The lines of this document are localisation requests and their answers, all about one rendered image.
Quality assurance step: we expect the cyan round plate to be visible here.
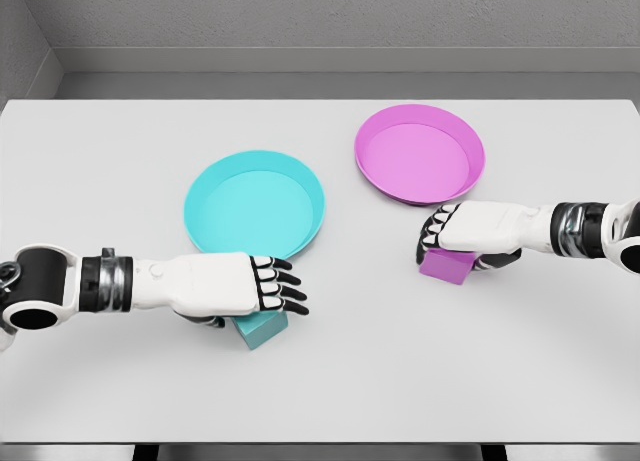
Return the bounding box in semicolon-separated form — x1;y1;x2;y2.
183;149;327;262

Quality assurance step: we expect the pink block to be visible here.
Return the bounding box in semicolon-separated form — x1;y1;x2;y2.
418;247;476;287

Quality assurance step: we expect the pink round plate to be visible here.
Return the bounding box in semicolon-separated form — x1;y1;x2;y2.
353;104;487;208

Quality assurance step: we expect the cyan block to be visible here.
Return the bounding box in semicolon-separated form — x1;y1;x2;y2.
231;310;290;352

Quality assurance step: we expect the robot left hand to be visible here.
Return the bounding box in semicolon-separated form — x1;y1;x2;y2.
171;252;311;331

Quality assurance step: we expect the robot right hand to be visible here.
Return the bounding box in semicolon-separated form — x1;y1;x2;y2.
415;201;524;273

